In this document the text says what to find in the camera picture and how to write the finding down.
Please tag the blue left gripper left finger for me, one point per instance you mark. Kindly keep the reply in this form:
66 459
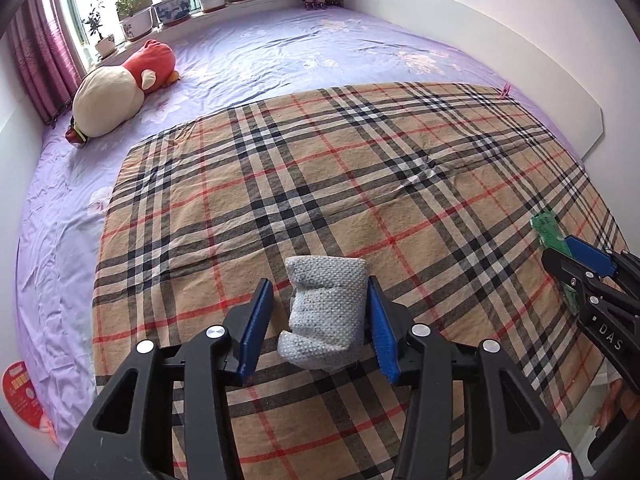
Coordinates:
253 321

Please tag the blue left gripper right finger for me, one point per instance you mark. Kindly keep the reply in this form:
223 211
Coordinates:
383 328

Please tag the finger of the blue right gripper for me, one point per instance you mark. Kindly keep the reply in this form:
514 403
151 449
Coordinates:
575 272
598 262

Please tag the grey dotted sock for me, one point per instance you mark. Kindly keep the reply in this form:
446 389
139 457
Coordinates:
327 312

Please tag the person's right hand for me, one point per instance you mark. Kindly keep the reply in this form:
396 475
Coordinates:
619 398

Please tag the plaid tan table cloth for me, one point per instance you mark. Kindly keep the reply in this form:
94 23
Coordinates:
434 185

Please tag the pink clothes peg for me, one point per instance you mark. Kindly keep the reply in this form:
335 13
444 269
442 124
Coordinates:
505 91

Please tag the white bed headboard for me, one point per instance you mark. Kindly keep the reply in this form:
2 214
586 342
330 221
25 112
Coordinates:
565 101

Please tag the red round paper fan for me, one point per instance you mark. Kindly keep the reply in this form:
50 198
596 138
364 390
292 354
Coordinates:
20 394

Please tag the purple floral bed sheet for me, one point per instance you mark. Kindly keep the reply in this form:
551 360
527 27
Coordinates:
224 64

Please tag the red cream plush toy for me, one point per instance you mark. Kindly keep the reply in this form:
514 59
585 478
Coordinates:
113 94

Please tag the small plant white pot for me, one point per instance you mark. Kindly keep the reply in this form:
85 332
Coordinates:
105 46

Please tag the blue white porcelain plant pot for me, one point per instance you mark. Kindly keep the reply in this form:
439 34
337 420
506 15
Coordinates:
172 12

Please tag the bushy plant white pot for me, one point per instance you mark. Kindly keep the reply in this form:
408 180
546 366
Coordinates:
135 18

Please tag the left pink curtain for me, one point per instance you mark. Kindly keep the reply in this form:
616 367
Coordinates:
45 58

